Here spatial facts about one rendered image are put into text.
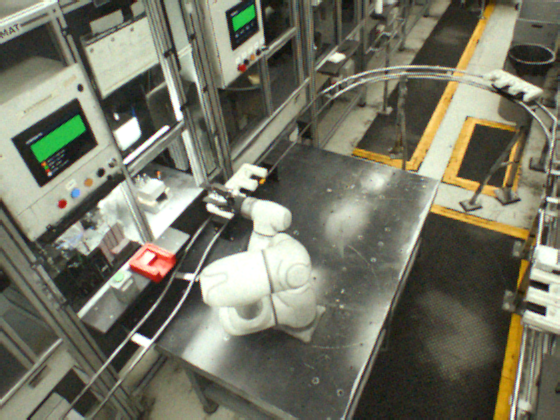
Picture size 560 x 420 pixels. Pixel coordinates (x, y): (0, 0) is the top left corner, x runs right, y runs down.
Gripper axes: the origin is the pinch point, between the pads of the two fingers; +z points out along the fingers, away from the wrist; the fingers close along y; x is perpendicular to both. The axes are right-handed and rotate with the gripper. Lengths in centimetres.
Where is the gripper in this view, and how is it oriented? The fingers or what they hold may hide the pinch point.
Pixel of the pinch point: (207, 193)
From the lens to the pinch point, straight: 204.8
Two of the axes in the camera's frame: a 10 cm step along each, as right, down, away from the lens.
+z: -8.9, -2.4, 3.9
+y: -0.6, -7.7, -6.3
